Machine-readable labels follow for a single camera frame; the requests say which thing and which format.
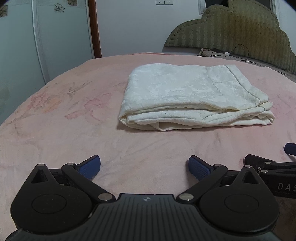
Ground flower print wardrobe door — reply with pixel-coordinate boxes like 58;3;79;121
0;0;47;121
32;0;96;83

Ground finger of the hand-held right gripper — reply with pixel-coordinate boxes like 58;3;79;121
244;154;281;173
284;142;296;156

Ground white patterned pants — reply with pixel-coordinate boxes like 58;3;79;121
118;64;275;131

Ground thin black charger cable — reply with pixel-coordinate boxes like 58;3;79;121
212;44;250;59

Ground brown wooden wardrobe frame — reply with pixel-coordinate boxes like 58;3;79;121
87;0;102;59

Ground pink floral blanket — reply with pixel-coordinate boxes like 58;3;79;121
0;52;296;234

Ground crumpled beige cloth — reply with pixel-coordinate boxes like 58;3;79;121
197;48;215;57

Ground olive upholstered headboard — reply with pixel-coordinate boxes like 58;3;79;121
163;0;296;75

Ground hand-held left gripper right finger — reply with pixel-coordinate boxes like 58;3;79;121
177;155;265;202

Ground window behind headboard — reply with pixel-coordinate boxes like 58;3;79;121
220;0;278;16

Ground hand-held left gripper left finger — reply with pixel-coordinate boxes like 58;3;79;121
30;155;116;202

